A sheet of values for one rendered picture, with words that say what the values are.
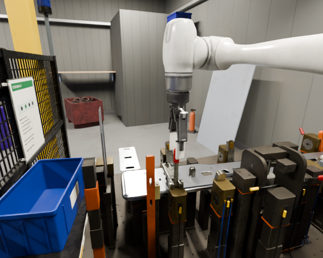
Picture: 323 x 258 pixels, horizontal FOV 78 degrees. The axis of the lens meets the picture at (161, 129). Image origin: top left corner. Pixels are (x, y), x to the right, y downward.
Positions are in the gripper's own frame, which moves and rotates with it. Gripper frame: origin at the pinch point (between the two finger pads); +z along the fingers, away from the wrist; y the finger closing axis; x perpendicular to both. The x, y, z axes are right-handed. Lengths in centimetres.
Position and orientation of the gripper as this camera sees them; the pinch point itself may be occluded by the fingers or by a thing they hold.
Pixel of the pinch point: (176, 147)
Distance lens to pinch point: 72.8
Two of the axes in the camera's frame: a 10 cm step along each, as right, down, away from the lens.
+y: -2.3, -3.0, 9.3
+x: -9.7, 0.7, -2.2
